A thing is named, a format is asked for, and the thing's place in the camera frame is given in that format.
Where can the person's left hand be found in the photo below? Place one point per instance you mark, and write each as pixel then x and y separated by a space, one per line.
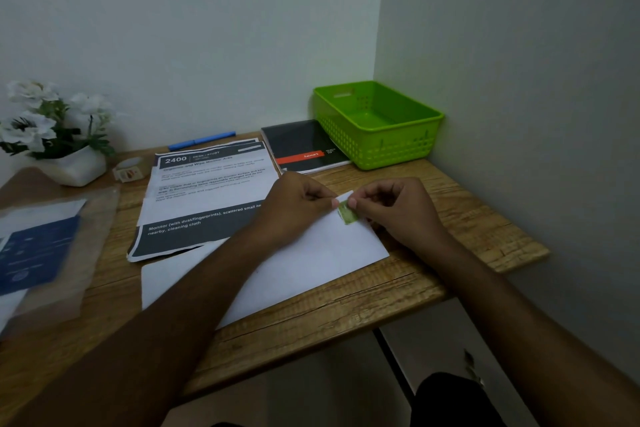
pixel 290 211

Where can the person's right hand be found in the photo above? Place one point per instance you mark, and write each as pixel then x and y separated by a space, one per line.
pixel 405 214

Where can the white envelope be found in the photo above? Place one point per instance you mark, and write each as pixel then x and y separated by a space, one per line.
pixel 310 261

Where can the green stamp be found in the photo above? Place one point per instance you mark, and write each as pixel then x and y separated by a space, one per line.
pixel 346 215

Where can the stack of printed documents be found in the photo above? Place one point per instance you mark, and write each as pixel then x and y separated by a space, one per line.
pixel 200 181

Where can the green plastic basket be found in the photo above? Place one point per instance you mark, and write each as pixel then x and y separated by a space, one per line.
pixel 372 119

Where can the person's right forearm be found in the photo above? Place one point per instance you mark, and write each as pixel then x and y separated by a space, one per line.
pixel 525 341

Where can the person's left forearm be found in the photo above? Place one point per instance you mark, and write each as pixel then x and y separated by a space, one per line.
pixel 150 341

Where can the person's right leg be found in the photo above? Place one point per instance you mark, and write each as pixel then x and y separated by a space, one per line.
pixel 450 406

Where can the black notebook with red label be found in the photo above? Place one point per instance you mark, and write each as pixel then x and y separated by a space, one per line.
pixel 300 141

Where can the blue pen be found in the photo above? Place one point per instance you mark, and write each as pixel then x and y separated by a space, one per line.
pixel 200 140

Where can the black table leg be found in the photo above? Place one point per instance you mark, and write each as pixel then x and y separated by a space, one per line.
pixel 395 366

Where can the clear plastic sheet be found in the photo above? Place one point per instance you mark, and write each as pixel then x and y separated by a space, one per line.
pixel 95 221

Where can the white potted artificial flowers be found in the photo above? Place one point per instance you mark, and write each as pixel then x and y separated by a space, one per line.
pixel 75 169

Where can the plain white paper sheet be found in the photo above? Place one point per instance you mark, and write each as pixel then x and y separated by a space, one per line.
pixel 40 214

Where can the blue and white leaflet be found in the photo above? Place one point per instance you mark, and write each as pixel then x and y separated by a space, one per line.
pixel 35 251

